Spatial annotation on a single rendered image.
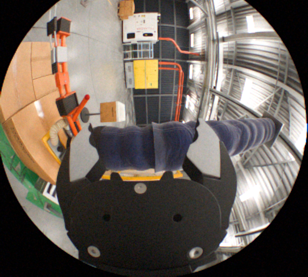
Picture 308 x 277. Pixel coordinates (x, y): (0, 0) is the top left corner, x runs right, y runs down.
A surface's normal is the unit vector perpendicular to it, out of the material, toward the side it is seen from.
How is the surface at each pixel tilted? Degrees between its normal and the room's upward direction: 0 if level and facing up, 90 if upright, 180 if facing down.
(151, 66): 90
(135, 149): 75
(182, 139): 98
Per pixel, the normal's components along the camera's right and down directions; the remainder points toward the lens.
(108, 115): 0.05, 0.07
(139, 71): 0.06, 0.56
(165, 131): -0.18, -0.70
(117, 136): 0.28, -0.65
